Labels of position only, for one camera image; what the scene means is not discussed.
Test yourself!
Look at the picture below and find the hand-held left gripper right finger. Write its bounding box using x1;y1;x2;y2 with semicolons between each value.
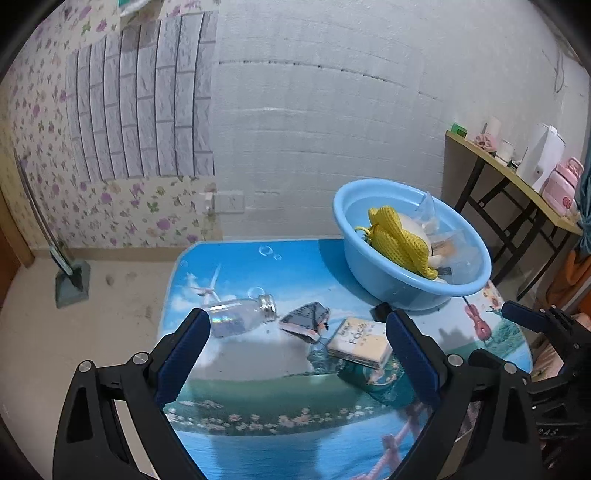
375;302;542;480

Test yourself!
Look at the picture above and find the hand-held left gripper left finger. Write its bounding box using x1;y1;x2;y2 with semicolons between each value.
52;308;212;480

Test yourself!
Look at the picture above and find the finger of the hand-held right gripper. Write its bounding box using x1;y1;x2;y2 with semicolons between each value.
501;300;591;352

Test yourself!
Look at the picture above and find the teal packet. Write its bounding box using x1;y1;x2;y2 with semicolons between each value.
339;360;416;407

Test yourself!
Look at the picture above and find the beige tissue packet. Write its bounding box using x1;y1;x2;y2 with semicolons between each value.
327;318;393;370

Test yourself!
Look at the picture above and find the clear plastic bottle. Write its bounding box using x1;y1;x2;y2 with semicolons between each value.
203;293;279;340

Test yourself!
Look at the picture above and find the clear plastic bag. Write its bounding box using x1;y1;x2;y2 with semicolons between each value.
416;191;481;278

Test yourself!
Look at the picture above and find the blue plastic basin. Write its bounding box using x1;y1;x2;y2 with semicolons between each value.
333;180;492;311

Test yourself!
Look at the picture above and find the dark grey packet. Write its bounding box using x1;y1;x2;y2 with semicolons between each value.
278;302;329;344

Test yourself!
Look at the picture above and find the yellow mesh cloth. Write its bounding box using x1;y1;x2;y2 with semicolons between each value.
355;206;446;280

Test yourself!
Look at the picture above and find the orange cloth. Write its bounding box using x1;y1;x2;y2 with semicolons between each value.
547;249;591;315

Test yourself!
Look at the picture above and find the teal cloth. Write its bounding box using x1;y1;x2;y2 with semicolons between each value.
576;157;591;259

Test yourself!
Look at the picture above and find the yellow side table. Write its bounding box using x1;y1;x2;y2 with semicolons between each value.
444;130;585;301

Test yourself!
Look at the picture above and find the white kettle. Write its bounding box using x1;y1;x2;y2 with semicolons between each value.
516;122;566;192

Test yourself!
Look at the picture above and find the wooden door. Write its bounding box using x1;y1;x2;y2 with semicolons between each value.
0;189;35;271

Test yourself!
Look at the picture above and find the green packet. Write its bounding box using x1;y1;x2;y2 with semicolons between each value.
117;0;153;17

